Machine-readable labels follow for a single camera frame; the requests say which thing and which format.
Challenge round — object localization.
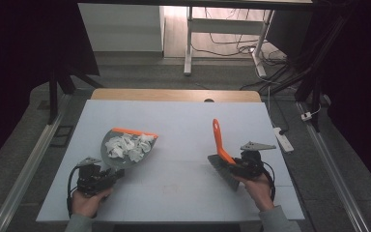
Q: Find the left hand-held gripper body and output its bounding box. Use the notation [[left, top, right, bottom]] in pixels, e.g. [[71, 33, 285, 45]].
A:
[[75, 157, 118, 196]]

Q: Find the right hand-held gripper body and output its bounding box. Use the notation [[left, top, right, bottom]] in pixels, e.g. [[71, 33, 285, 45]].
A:
[[235, 140, 277, 180]]

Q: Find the grey dustpan with orange edge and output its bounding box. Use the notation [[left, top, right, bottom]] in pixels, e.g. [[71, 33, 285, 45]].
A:
[[100, 127, 159, 170]]

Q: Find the orange-handled grey brush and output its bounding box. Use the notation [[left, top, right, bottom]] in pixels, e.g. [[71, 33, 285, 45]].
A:
[[207, 118, 242, 192]]

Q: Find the pile of white paper scraps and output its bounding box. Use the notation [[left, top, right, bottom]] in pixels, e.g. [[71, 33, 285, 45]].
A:
[[104, 132, 156, 163]]

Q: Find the person's left hand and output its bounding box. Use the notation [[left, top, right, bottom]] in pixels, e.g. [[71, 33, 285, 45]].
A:
[[71, 187, 114, 219]]

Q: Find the person's right hand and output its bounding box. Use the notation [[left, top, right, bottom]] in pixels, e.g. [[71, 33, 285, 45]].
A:
[[238, 172, 275, 213]]

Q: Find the white power strip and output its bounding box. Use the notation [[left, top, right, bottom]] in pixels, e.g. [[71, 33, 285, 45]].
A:
[[272, 127, 295, 153]]

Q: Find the pale foam board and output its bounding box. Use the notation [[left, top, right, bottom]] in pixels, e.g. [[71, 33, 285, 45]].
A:
[[36, 99, 305, 224]]

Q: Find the wooden table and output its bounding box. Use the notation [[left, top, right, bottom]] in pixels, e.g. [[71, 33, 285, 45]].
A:
[[91, 88, 263, 104]]

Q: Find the black tripod stand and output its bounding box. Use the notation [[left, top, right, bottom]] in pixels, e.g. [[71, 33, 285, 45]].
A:
[[46, 62, 104, 126], [262, 14, 351, 133]]

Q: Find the black curtain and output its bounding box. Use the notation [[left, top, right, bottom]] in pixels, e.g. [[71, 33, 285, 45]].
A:
[[0, 0, 101, 177], [302, 0, 371, 194]]

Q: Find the white cabinet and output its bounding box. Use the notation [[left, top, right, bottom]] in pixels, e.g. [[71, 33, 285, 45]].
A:
[[77, 3, 166, 53]]

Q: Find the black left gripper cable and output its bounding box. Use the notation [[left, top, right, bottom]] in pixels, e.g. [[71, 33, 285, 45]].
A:
[[66, 165, 80, 218]]

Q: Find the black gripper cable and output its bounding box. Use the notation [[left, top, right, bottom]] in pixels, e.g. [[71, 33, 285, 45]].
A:
[[262, 160, 277, 203], [66, 165, 80, 218]]

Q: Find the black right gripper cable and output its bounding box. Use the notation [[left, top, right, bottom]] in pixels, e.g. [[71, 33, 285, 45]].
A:
[[262, 160, 277, 203]]

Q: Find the black rectangular frame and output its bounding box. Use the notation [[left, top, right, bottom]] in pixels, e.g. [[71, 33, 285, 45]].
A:
[[49, 125, 75, 149]]

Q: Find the aluminium rail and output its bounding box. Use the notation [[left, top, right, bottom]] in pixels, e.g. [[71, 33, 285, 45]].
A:
[[0, 93, 72, 232], [295, 101, 371, 232]]

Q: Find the tangle of floor cables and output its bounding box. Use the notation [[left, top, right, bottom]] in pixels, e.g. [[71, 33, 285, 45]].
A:
[[191, 8, 289, 67]]

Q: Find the white desk frame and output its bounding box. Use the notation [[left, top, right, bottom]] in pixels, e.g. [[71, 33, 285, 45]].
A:
[[183, 6, 276, 78]]

